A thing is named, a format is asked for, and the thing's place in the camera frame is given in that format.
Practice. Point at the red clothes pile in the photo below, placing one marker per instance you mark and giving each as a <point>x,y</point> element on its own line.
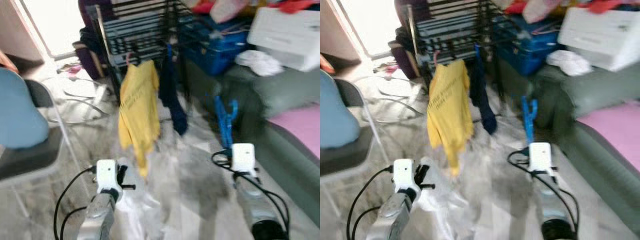
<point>515,7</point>
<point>202,7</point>

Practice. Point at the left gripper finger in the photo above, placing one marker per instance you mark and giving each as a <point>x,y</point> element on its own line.
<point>128,187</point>
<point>427,186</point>

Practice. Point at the blue plastic hanger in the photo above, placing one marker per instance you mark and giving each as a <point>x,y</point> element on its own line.
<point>529,122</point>
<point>477,50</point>
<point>169,50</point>
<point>225,125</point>

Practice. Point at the white pink printed pillow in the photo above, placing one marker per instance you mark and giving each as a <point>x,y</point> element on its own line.
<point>540,9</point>
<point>227,9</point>

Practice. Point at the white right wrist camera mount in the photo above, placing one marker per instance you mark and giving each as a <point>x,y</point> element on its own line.
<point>540,156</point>
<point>243,157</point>

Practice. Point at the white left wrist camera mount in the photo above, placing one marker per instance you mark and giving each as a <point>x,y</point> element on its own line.
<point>404,175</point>
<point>107,175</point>

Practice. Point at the dark purple bag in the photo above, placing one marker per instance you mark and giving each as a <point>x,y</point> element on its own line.
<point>405,57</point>
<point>90,60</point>

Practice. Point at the pink plastic hanger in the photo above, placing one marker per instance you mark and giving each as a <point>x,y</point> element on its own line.
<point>440,56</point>
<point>131,57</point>

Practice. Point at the yellow printed T-shirt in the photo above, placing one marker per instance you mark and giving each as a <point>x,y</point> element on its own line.
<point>137,110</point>
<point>447,110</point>

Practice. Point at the pink sofa cover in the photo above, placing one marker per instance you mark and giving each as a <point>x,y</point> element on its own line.
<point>300,127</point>
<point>615,130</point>

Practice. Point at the black drying rack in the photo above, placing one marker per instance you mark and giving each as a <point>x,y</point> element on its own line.
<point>445,30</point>
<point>135,30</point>

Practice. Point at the dark green sofa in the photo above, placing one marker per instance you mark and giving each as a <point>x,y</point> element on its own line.
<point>280,95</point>
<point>590,95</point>

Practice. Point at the white shirt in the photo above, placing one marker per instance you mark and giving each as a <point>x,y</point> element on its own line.
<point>140,210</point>
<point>445,210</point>

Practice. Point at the white plastic drawer box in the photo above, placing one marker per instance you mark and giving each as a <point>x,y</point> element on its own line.
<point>287,37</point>
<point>600,37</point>

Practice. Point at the blue chair cushion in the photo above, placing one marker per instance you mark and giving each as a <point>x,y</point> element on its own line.
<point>337,120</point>
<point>20,115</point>

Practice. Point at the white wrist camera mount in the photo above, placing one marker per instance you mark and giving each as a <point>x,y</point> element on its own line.
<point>107,175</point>
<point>404,175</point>
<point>243,157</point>
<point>540,156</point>

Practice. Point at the blue hard suitcase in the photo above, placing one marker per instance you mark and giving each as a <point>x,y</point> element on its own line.
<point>215,55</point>
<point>525,55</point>

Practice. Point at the navy blue shirt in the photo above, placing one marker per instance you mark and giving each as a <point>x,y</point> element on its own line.
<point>172,95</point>
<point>482,95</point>

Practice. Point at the white folding chair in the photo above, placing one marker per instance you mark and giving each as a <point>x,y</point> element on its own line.
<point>30,160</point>
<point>350,155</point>

